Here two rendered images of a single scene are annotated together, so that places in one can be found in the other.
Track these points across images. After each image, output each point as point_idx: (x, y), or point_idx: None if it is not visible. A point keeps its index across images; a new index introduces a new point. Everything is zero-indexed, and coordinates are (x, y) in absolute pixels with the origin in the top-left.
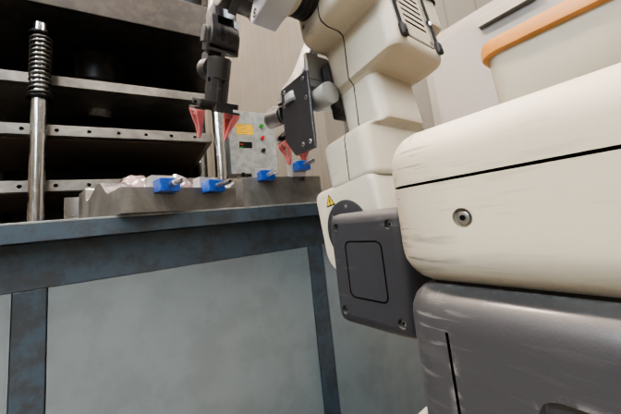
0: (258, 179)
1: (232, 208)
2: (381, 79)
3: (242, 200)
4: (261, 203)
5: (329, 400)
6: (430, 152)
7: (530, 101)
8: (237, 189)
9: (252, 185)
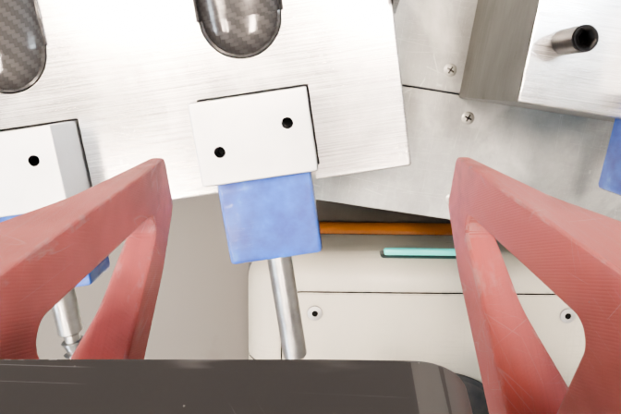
0: (617, 124)
1: (348, 203)
2: None
3: (474, 79)
4: (558, 113)
5: None
6: None
7: None
8: None
9: (562, 111)
